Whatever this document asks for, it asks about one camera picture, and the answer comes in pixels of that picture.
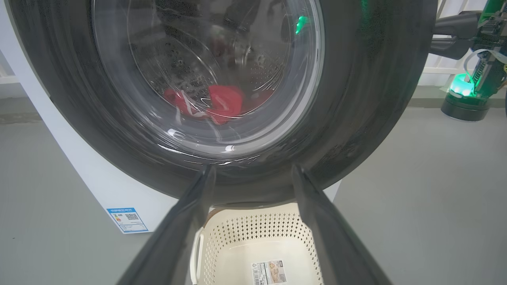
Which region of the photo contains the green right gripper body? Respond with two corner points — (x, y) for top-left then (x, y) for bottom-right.
(471, 0), (507, 99)

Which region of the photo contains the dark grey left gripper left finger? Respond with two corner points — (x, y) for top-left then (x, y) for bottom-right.
(116, 164), (216, 285)

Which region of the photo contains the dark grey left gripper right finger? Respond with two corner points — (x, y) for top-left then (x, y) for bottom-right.
(291, 164), (393, 285)

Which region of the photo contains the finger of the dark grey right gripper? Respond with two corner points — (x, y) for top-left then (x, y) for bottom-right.
(434, 11), (482, 39)
(430, 38), (474, 60)

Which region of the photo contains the black glass washing machine door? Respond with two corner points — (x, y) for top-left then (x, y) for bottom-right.
(6, 0), (438, 208)

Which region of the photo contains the red white garment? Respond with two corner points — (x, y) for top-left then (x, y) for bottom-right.
(163, 84), (274, 126)

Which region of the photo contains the printed basket label sticker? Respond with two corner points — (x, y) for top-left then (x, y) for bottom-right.
(250, 259), (288, 285)

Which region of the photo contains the cream perforated laundry basket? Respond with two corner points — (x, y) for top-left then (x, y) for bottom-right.
(189, 203), (325, 285)

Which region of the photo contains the white washing machine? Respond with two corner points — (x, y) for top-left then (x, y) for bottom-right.
(0, 0), (343, 235)

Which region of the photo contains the steel washing machine drum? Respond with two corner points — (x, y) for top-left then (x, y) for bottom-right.
(127, 0), (295, 121)

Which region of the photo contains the blue energy label sticker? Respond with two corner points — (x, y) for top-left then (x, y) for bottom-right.
(106, 207), (149, 234)

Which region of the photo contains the black round right gripper motor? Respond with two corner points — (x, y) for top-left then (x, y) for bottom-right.
(441, 73), (490, 122)

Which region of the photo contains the pale ribbon cable loop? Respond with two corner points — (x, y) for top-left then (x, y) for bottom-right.
(463, 48), (507, 80)

